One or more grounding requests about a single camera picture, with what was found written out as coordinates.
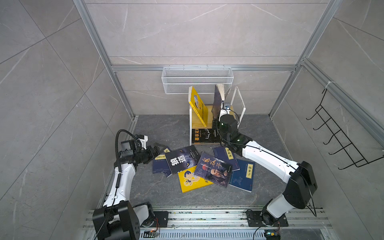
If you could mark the black book white characters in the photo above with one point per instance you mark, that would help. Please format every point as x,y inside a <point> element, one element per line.
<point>182,159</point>

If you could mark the purple portrait book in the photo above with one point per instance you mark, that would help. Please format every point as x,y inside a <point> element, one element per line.
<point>214,170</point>
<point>219,97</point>

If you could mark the yellow cartoon book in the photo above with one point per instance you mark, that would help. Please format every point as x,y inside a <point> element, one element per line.
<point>189,181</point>

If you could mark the wooden two-tier shelf rack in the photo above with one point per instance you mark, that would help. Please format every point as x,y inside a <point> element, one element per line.
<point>238,110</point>

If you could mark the black wall hook rack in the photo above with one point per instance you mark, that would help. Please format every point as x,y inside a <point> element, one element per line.
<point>338,135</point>

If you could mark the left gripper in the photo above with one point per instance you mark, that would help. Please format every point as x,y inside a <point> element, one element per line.
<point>155,153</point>

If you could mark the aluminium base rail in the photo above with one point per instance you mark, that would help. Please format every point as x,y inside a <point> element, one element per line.
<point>235,223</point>

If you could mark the navy book yellow label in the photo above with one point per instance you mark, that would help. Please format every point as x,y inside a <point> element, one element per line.
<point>224,154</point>

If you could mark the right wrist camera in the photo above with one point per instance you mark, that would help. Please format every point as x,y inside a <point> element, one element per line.
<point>225,106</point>

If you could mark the blue book yellow label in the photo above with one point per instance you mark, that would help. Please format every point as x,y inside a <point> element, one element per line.
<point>243,178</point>

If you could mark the white wire mesh basket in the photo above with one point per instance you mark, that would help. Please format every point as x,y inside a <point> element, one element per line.
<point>178,80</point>

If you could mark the black book lower shelf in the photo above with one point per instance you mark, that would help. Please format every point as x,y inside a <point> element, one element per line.
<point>205,136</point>

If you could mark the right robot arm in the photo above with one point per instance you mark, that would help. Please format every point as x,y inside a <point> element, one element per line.
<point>299,177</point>

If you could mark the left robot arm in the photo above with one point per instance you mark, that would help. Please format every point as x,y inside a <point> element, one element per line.
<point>118,219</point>

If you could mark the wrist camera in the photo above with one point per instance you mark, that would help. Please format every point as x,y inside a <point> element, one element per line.
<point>225,106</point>
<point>142,140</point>

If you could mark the dark blue book left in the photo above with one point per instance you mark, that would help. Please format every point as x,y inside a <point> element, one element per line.
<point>160,164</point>

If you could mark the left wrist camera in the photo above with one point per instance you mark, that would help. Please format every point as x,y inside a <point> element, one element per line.
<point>142,140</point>

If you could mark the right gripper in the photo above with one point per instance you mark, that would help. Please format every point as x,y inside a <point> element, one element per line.
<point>218,122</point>

